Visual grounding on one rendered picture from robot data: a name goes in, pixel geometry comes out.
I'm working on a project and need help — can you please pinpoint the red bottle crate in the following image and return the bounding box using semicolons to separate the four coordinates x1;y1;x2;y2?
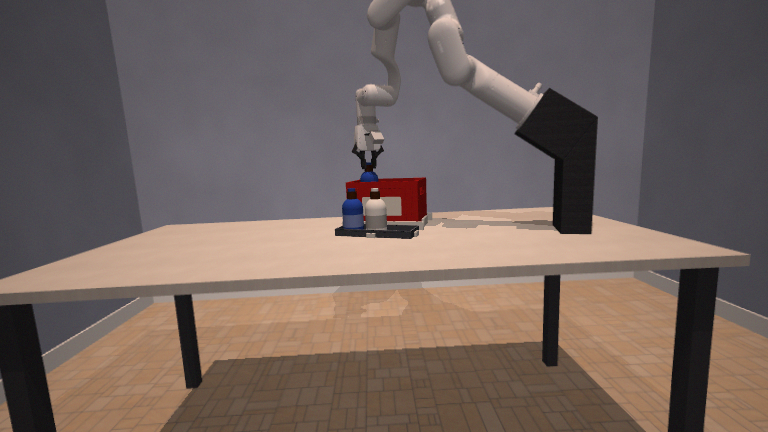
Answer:
346;178;427;221

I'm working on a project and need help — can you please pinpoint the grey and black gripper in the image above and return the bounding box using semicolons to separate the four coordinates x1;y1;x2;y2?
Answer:
352;123;384;169

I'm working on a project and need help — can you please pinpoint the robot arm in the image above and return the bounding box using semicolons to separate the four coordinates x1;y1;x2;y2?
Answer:
356;0;543;129

